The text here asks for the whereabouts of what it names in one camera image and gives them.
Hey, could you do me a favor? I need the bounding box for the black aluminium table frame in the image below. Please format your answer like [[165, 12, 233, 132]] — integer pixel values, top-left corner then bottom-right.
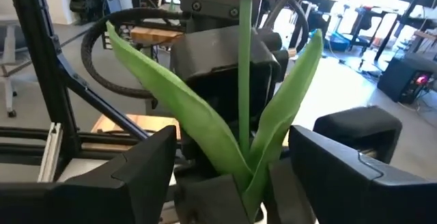
[[5, 0, 151, 170]]

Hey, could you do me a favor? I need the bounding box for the person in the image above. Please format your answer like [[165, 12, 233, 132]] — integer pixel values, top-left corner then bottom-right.
[[299, 0, 339, 33]]

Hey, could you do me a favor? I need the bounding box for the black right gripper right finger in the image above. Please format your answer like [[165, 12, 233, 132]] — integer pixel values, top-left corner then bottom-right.
[[288, 124, 437, 224]]

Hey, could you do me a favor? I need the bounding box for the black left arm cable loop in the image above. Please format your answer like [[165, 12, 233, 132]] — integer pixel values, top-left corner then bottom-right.
[[81, 7, 187, 100]]

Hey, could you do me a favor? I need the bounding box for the silver aluminium extrusion piece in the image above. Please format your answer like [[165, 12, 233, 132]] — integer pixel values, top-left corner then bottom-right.
[[36, 122, 64, 184]]

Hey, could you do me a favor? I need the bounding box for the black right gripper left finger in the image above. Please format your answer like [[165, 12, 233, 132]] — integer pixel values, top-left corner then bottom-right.
[[0, 124, 178, 224]]

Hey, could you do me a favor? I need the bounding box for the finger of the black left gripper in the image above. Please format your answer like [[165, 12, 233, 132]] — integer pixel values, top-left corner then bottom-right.
[[266, 105, 404, 224], [173, 173, 256, 224]]

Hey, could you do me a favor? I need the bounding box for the white office chair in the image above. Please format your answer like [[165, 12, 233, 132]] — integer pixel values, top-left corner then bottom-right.
[[0, 22, 33, 119]]

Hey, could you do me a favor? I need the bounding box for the black computer box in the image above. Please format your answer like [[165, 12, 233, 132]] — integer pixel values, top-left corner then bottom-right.
[[376, 55, 437, 105]]

